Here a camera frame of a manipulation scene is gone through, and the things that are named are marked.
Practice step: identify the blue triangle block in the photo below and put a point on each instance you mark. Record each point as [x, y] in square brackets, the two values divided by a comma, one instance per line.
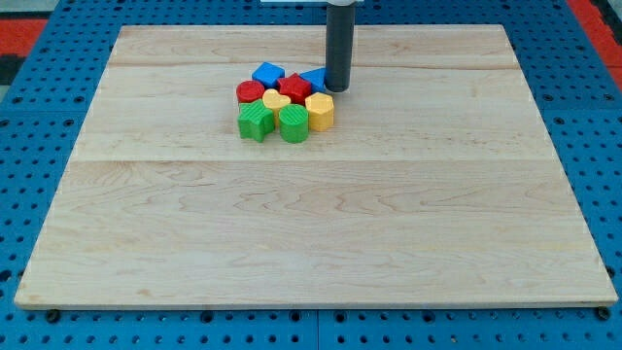
[316, 79]

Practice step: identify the green star block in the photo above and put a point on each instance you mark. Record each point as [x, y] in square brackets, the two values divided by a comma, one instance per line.
[255, 120]

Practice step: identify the yellow hexagon block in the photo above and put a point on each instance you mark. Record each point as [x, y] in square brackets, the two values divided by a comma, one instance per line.
[320, 108]

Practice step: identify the light wooden board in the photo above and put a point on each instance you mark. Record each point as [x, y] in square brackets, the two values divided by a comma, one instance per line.
[437, 186]

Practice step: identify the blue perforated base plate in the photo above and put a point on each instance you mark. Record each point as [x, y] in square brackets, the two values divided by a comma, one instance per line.
[47, 102]

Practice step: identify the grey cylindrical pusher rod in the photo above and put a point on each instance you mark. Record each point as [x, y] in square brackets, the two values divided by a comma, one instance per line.
[339, 44]

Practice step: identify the blue cube block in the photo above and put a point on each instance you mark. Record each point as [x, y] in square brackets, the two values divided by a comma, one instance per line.
[268, 74]

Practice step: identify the red star block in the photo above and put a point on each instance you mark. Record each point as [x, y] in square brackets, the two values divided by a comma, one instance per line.
[295, 87]

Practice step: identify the yellow heart block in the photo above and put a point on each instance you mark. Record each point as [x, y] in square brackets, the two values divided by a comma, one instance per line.
[275, 101]

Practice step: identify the green cylinder block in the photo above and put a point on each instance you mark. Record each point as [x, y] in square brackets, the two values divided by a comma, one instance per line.
[293, 123]

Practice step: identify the red cylinder block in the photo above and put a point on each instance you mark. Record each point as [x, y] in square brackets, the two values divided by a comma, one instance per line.
[249, 91]

